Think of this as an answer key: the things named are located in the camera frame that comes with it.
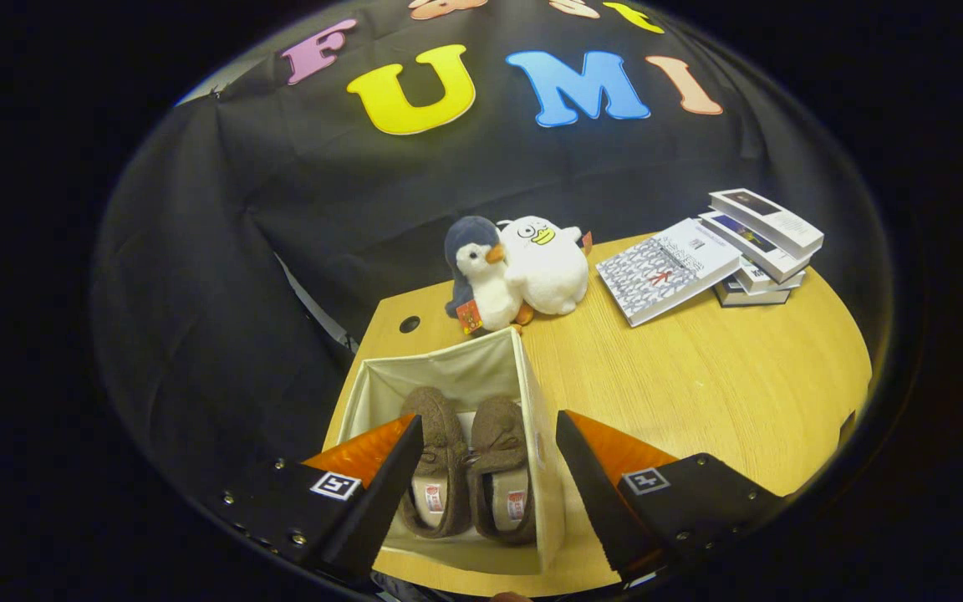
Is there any brown fuzzy slipper shoe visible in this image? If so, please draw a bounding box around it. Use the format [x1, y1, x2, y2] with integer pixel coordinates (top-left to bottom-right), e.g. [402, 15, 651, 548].
[399, 385, 472, 539]
[466, 395, 538, 546]

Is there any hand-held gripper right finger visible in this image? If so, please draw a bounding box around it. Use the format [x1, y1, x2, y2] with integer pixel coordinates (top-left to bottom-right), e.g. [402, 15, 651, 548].
[554, 409, 787, 578]

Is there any white duck plush toy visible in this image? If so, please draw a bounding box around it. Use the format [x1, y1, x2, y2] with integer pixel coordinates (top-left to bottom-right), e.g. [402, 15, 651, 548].
[498, 216, 594, 316]

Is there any beige fabric storage box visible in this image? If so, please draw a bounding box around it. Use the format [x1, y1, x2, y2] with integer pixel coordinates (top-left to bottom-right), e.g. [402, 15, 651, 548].
[323, 326, 568, 578]

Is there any grey white penguin plush toy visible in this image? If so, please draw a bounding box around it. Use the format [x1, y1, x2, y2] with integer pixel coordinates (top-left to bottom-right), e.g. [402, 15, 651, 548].
[444, 216, 535, 335]

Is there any dark grey book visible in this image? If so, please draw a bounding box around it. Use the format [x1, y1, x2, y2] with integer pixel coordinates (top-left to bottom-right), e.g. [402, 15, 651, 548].
[714, 276, 792, 308]

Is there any book with patterned cover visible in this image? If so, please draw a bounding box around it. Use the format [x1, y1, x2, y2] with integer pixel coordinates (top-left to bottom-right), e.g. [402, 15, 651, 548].
[595, 217, 743, 328]

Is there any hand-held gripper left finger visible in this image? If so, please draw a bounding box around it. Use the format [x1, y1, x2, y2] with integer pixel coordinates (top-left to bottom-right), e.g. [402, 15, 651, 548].
[204, 413, 425, 579]

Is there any thin white book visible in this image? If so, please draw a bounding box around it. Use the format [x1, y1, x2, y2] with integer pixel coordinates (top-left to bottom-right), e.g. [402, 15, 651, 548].
[736, 258, 807, 295]

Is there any white book with blue picture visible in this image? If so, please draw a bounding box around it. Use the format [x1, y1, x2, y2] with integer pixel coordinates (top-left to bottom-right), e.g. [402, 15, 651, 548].
[699, 212, 811, 283]

